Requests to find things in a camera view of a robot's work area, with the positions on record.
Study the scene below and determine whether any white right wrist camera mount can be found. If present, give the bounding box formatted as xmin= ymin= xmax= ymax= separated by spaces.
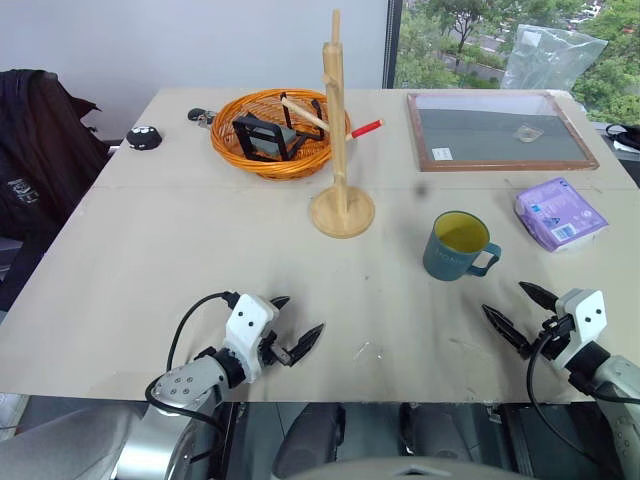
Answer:
xmin=552 ymin=288 xmax=609 ymax=372

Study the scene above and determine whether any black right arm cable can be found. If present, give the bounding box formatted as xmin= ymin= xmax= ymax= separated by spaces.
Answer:
xmin=526 ymin=319 xmax=626 ymax=480

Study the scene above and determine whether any black key fob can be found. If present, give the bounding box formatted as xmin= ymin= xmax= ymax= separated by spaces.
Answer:
xmin=187 ymin=106 xmax=218 ymax=130

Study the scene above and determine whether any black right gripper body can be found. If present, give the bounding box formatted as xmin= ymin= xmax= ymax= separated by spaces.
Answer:
xmin=531 ymin=314 xmax=577 ymax=362

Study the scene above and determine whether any grey block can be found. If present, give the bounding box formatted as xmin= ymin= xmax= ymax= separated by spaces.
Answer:
xmin=251 ymin=124 xmax=298 ymax=158

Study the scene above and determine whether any black metal frame stand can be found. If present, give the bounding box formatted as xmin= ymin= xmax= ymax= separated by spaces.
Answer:
xmin=231 ymin=91 xmax=327 ymax=164

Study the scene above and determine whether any dark jacket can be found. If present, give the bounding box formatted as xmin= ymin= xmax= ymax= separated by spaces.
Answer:
xmin=0 ymin=68 xmax=112 ymax=312

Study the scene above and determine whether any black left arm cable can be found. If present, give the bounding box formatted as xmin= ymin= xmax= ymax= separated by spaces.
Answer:
xmin=144 ymin=291 xmax=242 ymax=466

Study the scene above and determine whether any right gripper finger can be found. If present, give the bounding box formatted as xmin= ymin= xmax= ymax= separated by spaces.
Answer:
xmin=518 ymin=281 xmax=558 ymax=314
xmin=481 ymin=303 xmax=534 ymax=361

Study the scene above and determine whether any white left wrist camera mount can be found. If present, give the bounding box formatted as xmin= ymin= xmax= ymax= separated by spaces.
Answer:
xmin=224 ymin=293 xmax=281 ymax=384

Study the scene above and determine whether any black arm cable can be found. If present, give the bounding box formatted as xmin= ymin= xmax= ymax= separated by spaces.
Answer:
xmin=144 ymin=291 xmax=242 ymax=466
xmin=526 ymin=319 xmax=626 ymax=480

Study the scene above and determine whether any black window frame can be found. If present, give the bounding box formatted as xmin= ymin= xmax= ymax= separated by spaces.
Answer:
xmin=381 ymin=0 xmax=404 ymax=91

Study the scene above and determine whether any wooden mug tree stand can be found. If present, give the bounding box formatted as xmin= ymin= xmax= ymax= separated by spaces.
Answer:
xmin=280 ymin=8 xmax=386 ymax=240

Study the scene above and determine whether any black round toy with eyes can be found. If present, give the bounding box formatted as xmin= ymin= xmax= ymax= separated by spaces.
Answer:
xmin=125 ymin=124 xmax=164 ymax=151

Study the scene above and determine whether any teal mug yellow inside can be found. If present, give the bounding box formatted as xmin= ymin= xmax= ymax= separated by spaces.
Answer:
xmin=422 ymin=210 xmax=503 ymax=283

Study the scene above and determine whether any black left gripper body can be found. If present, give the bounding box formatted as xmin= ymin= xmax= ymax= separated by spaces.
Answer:
xmin=255 ymin=327 xmax=297 ymax=369

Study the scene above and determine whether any purple tissue pack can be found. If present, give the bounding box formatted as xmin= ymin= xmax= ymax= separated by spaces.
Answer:
xmin=514 ymin=176 xmax=610 ymax=254

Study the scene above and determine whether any wooden framed grey tray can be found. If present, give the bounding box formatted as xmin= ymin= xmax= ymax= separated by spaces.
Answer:
xmin=405 ymin=90 xmax=601 ymax=174

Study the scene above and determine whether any orange wicker basket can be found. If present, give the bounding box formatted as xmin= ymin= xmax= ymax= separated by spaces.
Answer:
xmin=209 ymin=88 xmax=353 ymax=181

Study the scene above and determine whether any dark rounded shape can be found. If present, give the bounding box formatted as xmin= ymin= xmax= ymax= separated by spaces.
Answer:
xmin=273 ymin=402 xmax=348 ymax=479

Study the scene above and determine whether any clear plastic bag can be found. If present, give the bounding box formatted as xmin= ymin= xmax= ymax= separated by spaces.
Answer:
xmin=500 ymin=23 xmax=609 ymax=93

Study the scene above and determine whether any small clear plastic piece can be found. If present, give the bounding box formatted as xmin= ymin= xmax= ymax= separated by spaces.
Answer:
xmin=514 ymin=124 xmax=545 ymax=144

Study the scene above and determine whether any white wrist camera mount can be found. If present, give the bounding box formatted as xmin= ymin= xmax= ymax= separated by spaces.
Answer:
xmin=552 ymin=288 xmax=609 ymax=372
xmin=224 ymin=293 xmax=281 ymax=384

